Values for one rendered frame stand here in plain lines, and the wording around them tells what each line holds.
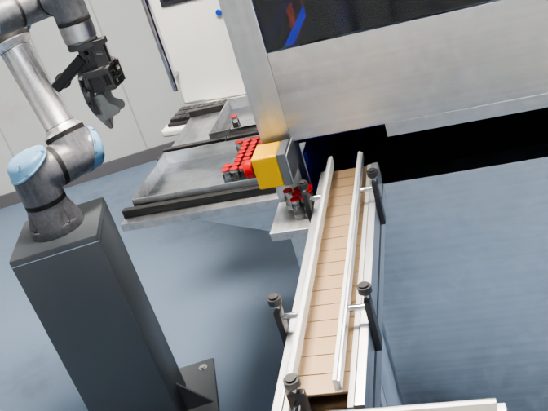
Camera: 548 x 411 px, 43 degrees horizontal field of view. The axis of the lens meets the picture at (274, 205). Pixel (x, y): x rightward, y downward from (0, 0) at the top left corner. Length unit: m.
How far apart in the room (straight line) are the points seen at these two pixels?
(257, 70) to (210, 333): 1.52
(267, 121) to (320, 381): 0.66
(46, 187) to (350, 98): 0.91
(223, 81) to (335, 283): 1.53
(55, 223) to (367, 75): 0.99
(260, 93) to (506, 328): 0.79
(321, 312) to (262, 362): 1.45
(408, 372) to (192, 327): 1.22
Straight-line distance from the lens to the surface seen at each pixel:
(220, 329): 2.74
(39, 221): 1.99
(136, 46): 4.36
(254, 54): 1.41
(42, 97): 2.02
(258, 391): 2.41
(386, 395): 1.56
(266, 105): 1.44
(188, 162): 1.89
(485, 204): 1.53
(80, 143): 1.99
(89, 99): 1.64
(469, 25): 1.38
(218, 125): 2.04
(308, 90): 1.42
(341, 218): 1.30
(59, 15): 1.61
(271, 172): 1.40
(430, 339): 1.74
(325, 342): 1.02
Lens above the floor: 1.57
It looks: 27 degrees down
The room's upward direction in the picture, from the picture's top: 17 degrees counter-clockwise
